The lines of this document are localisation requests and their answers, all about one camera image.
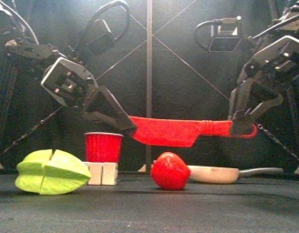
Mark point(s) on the red toy knife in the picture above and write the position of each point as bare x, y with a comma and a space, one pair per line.
168, 132

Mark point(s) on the red toy apple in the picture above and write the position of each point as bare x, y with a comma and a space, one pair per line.
170, 171

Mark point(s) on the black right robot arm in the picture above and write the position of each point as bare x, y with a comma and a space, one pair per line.
286, 21

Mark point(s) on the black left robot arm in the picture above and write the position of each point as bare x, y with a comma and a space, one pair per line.
21, 45

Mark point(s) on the red ribbed cup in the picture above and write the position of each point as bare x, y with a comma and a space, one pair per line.
103, 147

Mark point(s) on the white block stand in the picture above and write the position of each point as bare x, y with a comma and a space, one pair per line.
103, 173

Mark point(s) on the green toy fruit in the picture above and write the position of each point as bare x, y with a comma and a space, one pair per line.
55, 173

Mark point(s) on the vertical metal frame post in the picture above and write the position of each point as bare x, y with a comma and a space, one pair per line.
148, 75

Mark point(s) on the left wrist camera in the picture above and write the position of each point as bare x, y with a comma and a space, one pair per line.
100, 44

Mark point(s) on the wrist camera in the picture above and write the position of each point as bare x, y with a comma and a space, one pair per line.
225, 38
100, 44

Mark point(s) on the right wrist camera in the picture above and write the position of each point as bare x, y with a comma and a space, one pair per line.
225, 38

